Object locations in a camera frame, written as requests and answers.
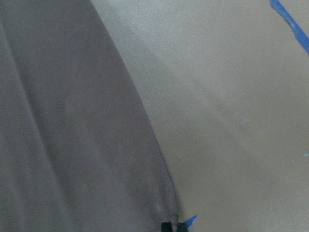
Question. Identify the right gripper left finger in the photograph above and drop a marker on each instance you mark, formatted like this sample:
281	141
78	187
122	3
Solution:
166	227

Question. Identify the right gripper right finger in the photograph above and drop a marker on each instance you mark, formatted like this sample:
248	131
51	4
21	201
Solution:
181	227

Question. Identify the dark brown t-shirt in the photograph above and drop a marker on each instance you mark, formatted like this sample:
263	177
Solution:
77	150

